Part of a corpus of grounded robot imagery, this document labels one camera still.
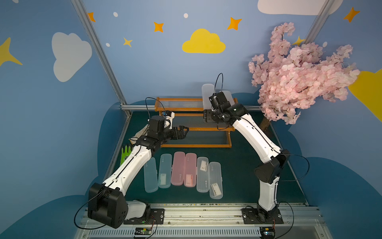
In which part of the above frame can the clear pencil case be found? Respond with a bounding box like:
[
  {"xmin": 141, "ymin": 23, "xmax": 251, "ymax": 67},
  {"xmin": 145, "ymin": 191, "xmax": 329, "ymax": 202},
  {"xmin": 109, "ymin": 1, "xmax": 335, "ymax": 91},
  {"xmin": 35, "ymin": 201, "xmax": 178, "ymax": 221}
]
[
  {"xmin": 196, "ymin": 156, "xmax": 209, "ymax": 193},
  {"xmin": 202, "ymin": 84, "xmax": 215, "ymax": 110},
  {"xmin": 209, "ymin": 162, "xmax": 223, "ymax": 200},
  {"xmin": 223, "ymin": 90, "xmax": 235, "ymax": 106}
]

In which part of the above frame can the pink pencil case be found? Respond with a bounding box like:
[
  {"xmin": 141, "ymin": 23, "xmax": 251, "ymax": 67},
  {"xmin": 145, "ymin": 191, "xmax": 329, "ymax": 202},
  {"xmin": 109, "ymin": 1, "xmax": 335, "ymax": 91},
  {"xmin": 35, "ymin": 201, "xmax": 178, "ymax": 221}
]
[
  {"xmin": 184, "ymin": 153, "xmax": 197, "ymax": 187},
  {"xmin": 171, "ymin": 151, "xmax": 186, "ymax": 186}
]

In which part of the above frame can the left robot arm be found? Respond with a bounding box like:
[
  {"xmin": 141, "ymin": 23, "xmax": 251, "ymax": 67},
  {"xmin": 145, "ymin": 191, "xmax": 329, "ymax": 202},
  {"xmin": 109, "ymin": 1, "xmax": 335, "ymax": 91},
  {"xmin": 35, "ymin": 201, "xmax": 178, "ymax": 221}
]
[{"xmin": 88, "ymin": 111, "xmax": 189, "ymax": 229}]

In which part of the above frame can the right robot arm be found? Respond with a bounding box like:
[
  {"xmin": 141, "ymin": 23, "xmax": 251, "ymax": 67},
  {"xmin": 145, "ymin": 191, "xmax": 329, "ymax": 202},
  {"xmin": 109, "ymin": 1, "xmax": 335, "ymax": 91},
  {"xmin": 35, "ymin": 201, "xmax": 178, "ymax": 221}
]
[{"xmin": 202, "ymin": 91, "xmax": 289, "ymax": 212}]

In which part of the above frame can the orange three-tier shelf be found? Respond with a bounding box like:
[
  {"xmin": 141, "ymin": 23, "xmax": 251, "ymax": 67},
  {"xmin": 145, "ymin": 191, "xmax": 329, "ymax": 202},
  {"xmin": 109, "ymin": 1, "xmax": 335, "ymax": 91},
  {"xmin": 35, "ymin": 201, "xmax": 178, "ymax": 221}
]
[{"xmin": 155, "ymin": 97, "xmax": 235, "ymax": 148}]

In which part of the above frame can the left blue pencil case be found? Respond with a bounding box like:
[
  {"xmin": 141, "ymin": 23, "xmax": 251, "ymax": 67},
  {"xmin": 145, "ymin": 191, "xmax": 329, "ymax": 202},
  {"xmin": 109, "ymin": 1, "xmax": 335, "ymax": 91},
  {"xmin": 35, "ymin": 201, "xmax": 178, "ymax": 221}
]
[{"xmin": 143, "ymin": 157, "xmax": 158, "ymax": 193}]

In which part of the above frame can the blue pencil case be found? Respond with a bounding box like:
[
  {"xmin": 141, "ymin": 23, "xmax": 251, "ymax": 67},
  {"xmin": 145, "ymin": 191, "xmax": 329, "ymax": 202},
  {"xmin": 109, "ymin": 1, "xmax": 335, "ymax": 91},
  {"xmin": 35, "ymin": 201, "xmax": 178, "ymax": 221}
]
[
  {"xmin": 158, "ymin": 153, "xmax": 172, "ymax": 189},
  {"xmin": 143, "ymin": 157, "xmax": 158, "ymax": 193}
]

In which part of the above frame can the right blue pencil case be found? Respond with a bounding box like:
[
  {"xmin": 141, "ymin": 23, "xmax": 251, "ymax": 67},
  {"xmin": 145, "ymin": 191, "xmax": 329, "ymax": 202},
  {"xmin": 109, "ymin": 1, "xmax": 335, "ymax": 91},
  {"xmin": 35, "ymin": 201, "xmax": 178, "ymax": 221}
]
[{"xmin": 158, "ymin": 153, "xmax": 172, "ymax": 189}]

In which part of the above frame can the white cotton work glove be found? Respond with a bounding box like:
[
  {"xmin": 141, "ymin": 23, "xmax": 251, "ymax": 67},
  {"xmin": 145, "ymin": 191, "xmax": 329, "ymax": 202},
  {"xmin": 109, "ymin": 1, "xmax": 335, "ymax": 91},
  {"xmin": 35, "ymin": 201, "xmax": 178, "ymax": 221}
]
[{"xmin": 129, "ymin": 124, "xmax": 149, "ymax": 144}]

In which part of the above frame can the green black work glove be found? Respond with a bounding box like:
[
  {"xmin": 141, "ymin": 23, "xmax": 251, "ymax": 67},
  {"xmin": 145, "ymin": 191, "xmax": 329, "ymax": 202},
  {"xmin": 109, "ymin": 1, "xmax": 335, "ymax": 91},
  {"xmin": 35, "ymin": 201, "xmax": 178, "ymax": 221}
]
[{"xmin": 120, "ymin": 145, "xmax": 131, "ymax": 165}]

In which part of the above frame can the pink cherry blossom tree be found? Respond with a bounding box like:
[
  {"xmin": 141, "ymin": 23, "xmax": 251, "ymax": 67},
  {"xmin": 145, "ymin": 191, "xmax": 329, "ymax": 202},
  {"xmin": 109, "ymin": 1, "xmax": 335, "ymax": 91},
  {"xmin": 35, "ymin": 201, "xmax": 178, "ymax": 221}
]
[{"xmin": 248, "ymin": 23, "xmax": 360, "ymax": 129}]

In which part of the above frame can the left circuit board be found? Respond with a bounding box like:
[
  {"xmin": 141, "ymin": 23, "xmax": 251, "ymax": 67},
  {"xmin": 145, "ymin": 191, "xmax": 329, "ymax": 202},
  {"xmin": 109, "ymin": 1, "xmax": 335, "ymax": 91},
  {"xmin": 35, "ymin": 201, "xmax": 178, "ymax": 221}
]
[{"xmin": 134, "ymin": 228, "xmax": 152, "ymax": 237}]

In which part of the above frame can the circuit board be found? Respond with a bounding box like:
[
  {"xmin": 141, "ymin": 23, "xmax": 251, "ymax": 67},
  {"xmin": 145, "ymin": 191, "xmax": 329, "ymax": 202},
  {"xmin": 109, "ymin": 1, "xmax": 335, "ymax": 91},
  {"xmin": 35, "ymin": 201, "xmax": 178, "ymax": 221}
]
[
  {"xmin": 134, "ymin": 228, "xmax": 152, "ymax": 237},
  {"xmin": 260, "ymin": 227, "xmax": 276, "ymax": 239}
]

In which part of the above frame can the right circuit board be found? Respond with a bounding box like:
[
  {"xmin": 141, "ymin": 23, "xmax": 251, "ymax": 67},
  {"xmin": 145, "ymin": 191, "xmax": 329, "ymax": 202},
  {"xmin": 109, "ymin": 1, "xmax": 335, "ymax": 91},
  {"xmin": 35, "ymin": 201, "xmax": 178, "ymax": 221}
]
[{"xmin": 260, "ymin": 227, "xmax": 276, "ymax": 239}]

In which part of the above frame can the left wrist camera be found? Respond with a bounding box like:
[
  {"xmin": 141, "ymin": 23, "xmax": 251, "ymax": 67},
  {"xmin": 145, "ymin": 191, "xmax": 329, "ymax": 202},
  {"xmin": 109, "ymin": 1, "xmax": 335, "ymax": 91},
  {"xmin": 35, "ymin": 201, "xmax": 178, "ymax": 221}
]
[{"xmin": 163, "ymin": 111, "xmax": 175, "ymax": 129}]

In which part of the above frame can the aluminium back rail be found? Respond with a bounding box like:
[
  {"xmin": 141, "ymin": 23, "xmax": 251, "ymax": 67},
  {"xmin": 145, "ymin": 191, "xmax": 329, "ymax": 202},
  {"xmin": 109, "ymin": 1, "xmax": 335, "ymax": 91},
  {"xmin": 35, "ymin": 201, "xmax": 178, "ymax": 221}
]
[{"xmin": 120, "ymin": 104, "xmax": 262, "ymax": 113}]

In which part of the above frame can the aluminium rail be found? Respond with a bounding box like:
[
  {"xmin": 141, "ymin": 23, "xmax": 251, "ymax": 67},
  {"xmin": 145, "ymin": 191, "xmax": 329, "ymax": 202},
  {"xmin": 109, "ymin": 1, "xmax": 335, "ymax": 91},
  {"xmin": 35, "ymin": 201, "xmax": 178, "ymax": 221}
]
[
  {"xmin": 74, "ymin": 203, "xmax": 332, "ymax": 239},
  {"xmin": 120, "ymin": 104, "xmax": 262, "ymax": 113}
]

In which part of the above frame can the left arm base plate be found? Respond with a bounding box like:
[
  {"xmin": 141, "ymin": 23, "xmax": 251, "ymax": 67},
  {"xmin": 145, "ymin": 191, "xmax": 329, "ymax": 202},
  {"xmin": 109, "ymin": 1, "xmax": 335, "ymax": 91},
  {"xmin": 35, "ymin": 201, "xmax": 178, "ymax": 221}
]
[{"xmin": 123, "ymin": 208, "xmax": 165, "ymax": 225}]

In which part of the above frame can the aluminium front rail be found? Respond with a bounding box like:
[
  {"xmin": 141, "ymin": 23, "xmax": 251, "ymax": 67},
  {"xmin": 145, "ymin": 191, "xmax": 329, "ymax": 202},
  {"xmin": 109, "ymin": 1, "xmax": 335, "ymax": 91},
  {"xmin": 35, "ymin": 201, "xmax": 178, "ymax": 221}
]
[{"xmin": 74, "ymin": 203, "xmax": 332, "ymax": 239}]

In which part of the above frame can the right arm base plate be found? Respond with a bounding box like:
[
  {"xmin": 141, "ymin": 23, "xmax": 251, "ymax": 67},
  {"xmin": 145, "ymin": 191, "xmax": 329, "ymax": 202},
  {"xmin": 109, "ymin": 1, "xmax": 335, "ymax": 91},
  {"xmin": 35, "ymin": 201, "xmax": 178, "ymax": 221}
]
[{"xmin": 241, "ymin": 207, "xmax": 284, "ymax": 225}]

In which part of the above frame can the aluminium frame post right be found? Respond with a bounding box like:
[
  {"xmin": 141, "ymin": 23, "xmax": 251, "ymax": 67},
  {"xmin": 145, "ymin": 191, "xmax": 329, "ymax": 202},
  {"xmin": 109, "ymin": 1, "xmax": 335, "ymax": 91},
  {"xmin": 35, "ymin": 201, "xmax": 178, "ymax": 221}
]
[{"xmin": 303, "ymin": 0, "xmax": 335, "ymax": 43}]

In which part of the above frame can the aluminium frame post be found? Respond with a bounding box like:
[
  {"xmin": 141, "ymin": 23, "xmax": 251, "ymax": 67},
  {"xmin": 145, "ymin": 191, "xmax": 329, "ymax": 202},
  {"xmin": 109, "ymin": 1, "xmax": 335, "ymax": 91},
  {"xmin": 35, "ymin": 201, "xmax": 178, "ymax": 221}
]
[
  {"xmin": 303, "ymin": 0, "xmax": 335, "ymax": 43},
  {"xmin": 71, "ymin": 0, "xmax": 131, "ymax": 118}
]

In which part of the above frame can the aluminium frame post left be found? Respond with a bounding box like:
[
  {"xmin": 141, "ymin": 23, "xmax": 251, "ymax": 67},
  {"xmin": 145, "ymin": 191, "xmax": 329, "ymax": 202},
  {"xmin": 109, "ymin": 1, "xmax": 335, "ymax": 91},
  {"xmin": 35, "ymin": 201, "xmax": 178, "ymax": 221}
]
[{"xmin": 71, "ymin": 0, "xmax": 131, "ymax": 118}]

